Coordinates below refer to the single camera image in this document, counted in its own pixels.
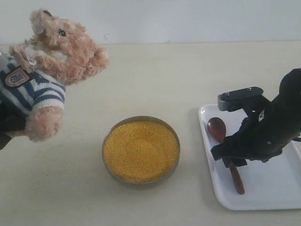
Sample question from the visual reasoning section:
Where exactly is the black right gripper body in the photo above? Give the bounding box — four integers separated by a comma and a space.
223, 91, 301, 163

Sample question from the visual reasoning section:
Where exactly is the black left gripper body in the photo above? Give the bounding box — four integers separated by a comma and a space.
0, 99, 26, 150

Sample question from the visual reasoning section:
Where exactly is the dark red wooden spoon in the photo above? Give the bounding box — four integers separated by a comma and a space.
207, 117, 245, 194

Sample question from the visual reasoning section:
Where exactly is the tan teddy bear striped sweater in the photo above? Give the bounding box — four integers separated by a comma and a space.
0, 8, 109, 142

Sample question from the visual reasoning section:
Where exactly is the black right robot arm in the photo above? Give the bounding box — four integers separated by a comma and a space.
211, 68, 301, 168

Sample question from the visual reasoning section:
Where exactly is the white rectangular plastic tray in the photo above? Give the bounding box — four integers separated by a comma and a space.
198, 104, 301, 210

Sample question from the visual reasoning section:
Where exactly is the metal bowl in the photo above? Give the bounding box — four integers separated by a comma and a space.
101, 115, 181, 188

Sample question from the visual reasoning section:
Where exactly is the yellow millet grain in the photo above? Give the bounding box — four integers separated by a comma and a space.
103, 121, 180, 183

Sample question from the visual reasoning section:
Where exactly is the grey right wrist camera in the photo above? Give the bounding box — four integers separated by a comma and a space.
217, 87, 263, 112

